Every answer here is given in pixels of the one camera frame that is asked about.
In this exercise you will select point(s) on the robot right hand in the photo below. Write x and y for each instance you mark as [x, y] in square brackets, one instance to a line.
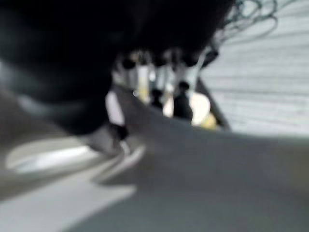
[72, 48]

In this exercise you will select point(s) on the pale yellow slipper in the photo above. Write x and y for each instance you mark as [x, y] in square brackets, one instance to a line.
[202, 111]

